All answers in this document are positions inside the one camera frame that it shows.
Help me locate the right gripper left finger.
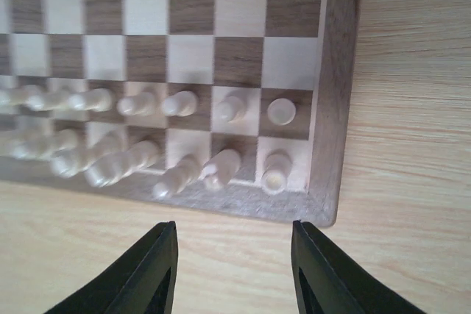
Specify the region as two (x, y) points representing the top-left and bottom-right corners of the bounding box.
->
(47, 221), (178, 313)

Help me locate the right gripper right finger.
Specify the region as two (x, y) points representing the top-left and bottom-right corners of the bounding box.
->
(291, 221), (423, 314)

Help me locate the white pawn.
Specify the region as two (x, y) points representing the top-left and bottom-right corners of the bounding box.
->
(215, 96), (247, 122)
(68, 88), (113, 112)
(161, 90), (198, 117)
(116, 92), (156, 116)
(26, 88), (72, 112)

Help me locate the wooden chess board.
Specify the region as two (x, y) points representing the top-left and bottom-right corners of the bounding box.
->
(1, 0), (359, 227)

